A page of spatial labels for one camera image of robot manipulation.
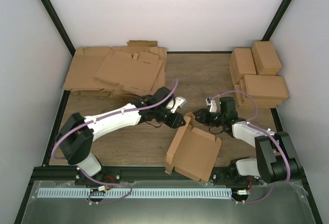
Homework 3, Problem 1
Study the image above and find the right black frame post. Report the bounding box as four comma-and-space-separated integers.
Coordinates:
261, 0, 293, 41

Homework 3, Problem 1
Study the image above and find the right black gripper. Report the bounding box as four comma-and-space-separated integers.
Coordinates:
190, 109, 225, 128

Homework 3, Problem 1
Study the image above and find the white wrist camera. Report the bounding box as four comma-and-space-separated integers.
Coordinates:
166, 97, 187, 113
206, 97, 217, 113

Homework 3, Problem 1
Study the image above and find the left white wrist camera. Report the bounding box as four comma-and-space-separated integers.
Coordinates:
166, 97, 187, 113

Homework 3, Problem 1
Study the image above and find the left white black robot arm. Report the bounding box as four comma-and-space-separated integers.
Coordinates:
54, 87, 186, 185

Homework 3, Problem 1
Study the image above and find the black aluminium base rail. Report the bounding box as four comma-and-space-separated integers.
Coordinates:
30, 165, 259, 187

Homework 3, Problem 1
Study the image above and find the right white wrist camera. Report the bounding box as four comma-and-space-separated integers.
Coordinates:
206, 97, 217, 113

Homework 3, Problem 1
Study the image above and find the light blue slotted cable duct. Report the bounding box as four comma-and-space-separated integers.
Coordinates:
37, 188, 232, 199

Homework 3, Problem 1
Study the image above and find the folded box front bottom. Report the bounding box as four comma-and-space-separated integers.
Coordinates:
233, 81, 289, 108

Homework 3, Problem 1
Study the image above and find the cardboard box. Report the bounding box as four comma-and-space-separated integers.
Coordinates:
164, 112, 222, 183

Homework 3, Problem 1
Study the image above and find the folded box back right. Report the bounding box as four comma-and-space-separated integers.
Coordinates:
251, 41, 282, 76

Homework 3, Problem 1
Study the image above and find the black frame post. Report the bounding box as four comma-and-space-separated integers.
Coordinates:
40, 0, 76, 57
261, 0, 293, 41

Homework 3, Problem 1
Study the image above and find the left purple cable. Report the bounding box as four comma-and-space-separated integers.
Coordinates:
51, 78, 180, 207

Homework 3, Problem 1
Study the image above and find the folded box back middle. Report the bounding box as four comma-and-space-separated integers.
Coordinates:
229, 48, 257, 85

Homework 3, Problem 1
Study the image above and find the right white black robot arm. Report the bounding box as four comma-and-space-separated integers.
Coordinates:
193, 97, 302, 184

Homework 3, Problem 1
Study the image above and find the stack of flat cardboard sheets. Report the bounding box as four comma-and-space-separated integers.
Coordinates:
62, 40, 167, 99

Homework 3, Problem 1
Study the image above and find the left black frame post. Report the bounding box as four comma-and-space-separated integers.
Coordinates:
40, 0, 76, 57

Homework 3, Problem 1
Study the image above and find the folded box front top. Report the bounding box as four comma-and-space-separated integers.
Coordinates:
240, 74, 289, 101

